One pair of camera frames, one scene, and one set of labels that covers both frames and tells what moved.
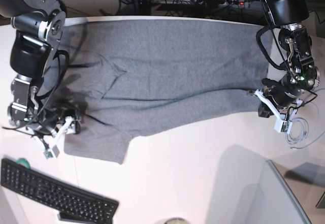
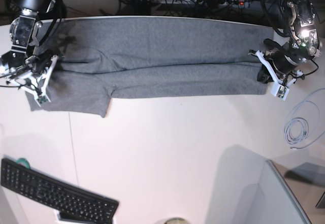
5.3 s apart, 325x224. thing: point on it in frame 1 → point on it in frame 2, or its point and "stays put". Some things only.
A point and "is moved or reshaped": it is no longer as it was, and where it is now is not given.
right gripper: [282, 94] → [284, 60]
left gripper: [56, 119] → [38, 63]
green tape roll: [23, 161] stays put
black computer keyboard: [59, 198] stays put
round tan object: [176, 220] stays put
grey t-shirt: [123, 78] is moved or reshaped
